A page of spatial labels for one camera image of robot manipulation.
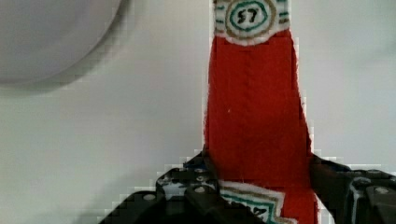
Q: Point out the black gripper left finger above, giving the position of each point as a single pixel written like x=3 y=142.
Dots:
x=185 y=195

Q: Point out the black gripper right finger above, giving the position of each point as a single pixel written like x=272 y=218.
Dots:
x=354 y=196

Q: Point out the red plush ketchup bottle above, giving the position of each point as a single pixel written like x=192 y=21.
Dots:
x=255 y=128

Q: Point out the lilac round plate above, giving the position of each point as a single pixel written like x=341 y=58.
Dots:
x=42 y=38

